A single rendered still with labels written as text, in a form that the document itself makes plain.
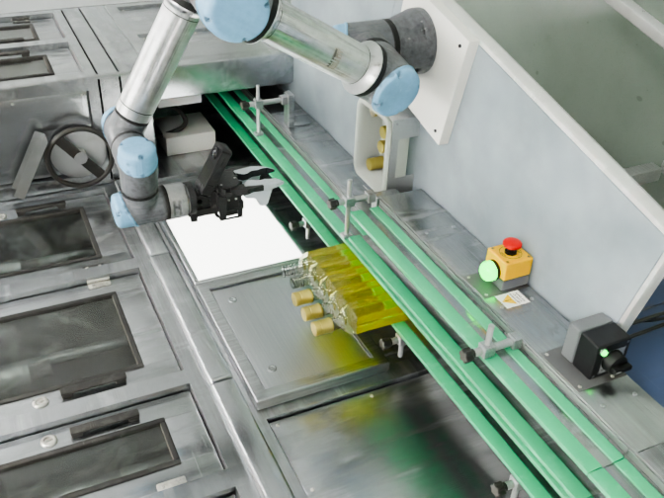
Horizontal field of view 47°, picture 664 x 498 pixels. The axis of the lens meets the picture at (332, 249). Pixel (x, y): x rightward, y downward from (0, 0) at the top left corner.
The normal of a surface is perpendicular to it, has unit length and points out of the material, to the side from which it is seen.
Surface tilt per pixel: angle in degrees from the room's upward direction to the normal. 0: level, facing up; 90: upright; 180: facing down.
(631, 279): 0
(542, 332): 90
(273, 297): 90
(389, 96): 96
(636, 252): 0
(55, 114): 90
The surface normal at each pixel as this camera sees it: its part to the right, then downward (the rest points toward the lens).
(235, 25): 0.32, 0.62
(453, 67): -0.90, 0.21
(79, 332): 0.04, -0.83
